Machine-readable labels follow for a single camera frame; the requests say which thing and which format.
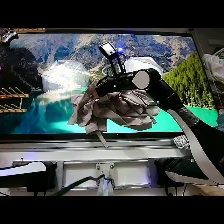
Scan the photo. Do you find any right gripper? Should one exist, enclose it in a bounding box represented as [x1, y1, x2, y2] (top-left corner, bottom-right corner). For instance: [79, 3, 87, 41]
[94, 75, 132, 98]

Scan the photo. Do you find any grey garment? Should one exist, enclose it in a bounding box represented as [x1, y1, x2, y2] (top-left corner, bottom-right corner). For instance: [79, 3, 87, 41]
[67, 83, 162, 149]

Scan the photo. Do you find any heap of clothes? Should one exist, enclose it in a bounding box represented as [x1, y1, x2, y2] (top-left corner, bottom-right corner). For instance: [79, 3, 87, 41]
[201, 47, 224, 88]

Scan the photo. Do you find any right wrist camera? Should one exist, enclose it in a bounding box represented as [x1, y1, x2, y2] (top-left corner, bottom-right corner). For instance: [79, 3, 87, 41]
[98, 41, 127, 76]

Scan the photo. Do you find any silver frame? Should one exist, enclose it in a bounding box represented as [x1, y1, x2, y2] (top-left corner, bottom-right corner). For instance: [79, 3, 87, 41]
[0, 138, 224, 197]

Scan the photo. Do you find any black cable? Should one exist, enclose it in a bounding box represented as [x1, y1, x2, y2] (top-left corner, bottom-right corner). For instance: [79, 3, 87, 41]
[49, 174, 106, 197]

